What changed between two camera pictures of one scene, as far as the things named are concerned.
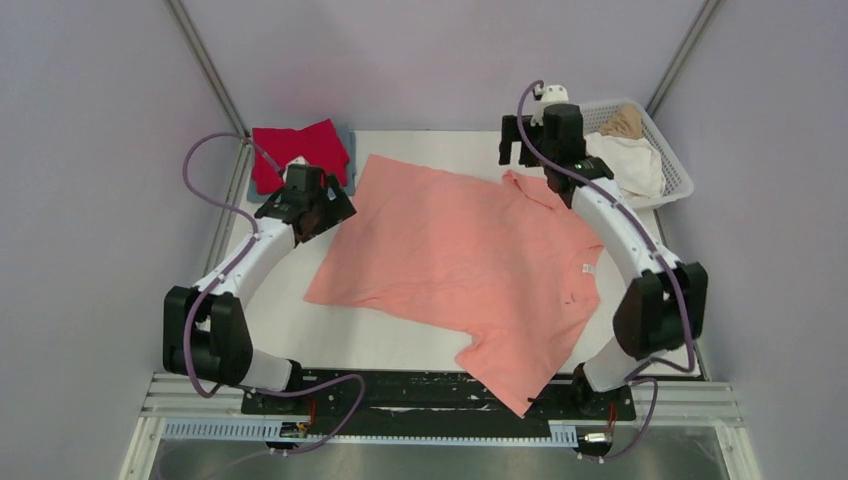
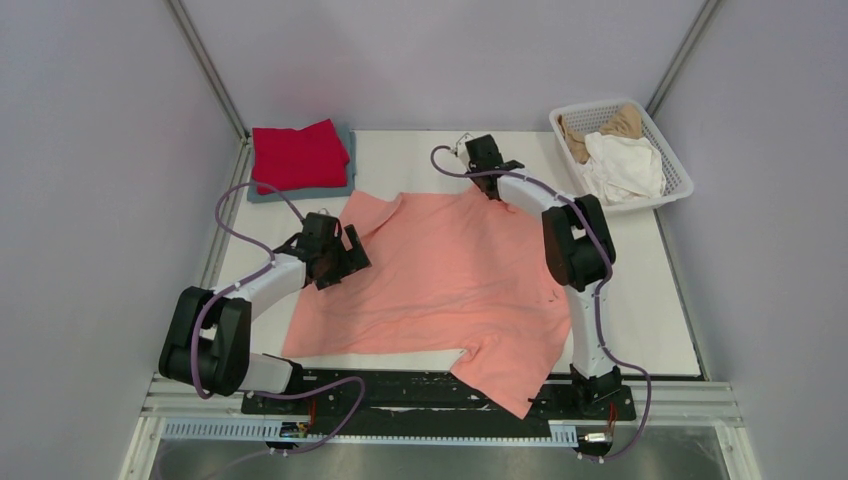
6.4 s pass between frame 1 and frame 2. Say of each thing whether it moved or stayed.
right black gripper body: moved
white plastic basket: stayed
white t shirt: stayed
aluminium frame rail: stayed
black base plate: stayed
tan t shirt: stayed
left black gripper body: moved
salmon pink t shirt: moved
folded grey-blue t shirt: stayed
